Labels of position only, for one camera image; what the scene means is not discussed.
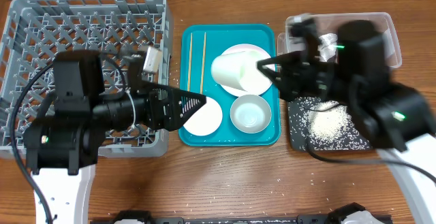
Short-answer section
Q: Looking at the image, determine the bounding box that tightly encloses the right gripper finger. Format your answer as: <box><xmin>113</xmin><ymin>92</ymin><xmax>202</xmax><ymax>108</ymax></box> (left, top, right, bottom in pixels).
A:
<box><xmin>256</xmin><ymin>55</ymin><xmax>289</xmax><ymax>88</ymax></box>
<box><xmin>290</xmin><ymin>14</ymin><xmax>321</xmax><ymax>61</ymax></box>

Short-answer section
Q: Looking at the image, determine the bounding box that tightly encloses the white tissue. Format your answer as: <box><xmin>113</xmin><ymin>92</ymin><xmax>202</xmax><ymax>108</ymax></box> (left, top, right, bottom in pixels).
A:
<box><xmin>318</xmin><ymin>33</ymin><xmax>337</xmax><ymax>63</ymax></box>

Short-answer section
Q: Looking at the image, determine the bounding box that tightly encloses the white cup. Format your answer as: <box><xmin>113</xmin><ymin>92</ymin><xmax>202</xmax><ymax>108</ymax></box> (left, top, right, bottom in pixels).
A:
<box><xmin>211</xmin><ymin>50</ymin><xmax>271</xmax><ymax>95</ymax></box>

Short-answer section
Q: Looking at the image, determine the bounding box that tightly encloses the grey bowl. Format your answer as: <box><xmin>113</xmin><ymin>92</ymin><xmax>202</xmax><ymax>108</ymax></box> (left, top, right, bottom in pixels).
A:
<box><xmin>230</xmin><ymin>95</ymin><xmax>272</xmax><ymax>133</ymax></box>

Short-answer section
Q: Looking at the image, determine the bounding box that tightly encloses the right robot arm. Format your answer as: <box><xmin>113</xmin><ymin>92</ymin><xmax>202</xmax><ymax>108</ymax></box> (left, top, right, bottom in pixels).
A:
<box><xmin>257</xmin><ymin>14</ymin><xmax>435</xmax><ymax>223</ymax></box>

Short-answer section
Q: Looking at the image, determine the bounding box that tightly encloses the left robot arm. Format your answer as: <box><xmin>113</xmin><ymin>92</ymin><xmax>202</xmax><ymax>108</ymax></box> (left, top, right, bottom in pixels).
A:
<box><xmin>23</xmin><ymin>47</ymin><xmax>206</xmax><ymax>223</ymax></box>

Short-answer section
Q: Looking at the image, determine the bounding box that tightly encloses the grey dishwasher rack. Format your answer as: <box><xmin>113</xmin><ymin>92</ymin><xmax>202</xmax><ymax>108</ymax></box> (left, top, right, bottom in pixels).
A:
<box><xmin>1</xmin><ymin>0</ymin><xmax>173</xmax><ymax>159</ymax></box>

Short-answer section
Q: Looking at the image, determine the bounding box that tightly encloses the large white plate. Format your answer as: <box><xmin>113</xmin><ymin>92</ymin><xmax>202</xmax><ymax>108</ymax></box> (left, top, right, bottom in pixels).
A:
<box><xmin>211</xmin><ymin>44</ymin><xmax>272</xmax><ymax>97</ymax></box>

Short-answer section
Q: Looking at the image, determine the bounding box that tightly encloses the clear plastic bin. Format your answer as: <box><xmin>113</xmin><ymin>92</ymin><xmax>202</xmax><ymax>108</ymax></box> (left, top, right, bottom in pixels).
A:
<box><xmin>277</xmin><ymin>12</ymin><xmax>402</xmax><ymax>69</ymax></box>

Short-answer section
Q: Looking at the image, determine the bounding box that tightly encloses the pile of rice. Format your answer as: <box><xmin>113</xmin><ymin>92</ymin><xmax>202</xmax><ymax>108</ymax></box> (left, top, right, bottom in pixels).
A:
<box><xmin>299</xmin><ymin>97</ymin><xmax>371</xmax><ymax>150</ymax></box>

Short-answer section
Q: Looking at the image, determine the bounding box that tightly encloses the teal plastic tray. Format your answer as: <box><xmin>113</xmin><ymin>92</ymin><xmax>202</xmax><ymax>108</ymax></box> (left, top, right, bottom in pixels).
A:
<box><xmin>178</xmin><ymin>24</ymin><xmax>281</xmax><ymax>146</ymax></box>

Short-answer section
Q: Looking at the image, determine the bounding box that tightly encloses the black plastic tray bin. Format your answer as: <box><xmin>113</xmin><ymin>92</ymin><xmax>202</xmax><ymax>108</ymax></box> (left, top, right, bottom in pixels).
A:
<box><xmin>287</xmin><ymin>96</ymin><xmax>374</xmax><ymax>152</ymax></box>

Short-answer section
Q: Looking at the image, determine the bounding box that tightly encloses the right wooden chopstick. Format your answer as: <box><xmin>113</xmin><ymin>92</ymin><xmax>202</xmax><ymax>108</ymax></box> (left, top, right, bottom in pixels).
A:
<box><xmin>200</xmin><ymin>32</ymin><xmax>207</xmax><ymax>94</ymax></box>

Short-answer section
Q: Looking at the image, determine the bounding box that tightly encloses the wooden chopstick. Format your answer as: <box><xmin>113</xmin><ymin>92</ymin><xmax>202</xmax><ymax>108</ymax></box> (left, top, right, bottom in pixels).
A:
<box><xmin>200</xmin><ymin>32</ymin><xmax>207</xmax><ymax>94</ymax></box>
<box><xmin>187</xmin><ymin>32</ymin><xmax>193</xmax><ymax>91</ymax></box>

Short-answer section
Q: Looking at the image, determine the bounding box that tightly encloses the left wooden chopstick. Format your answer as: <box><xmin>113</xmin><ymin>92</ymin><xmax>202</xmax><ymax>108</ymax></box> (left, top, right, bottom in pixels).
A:
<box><xmin>187</xmin><ymin>32</ymin><xmax>193</xmax><ymax>91</ymax></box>

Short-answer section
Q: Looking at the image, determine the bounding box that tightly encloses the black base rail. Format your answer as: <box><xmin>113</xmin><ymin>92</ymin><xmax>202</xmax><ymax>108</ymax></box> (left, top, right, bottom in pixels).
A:
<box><xmin>91</xmin><ymin>203</ymin><xmax>393</xmax><ymax>224</ymax></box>

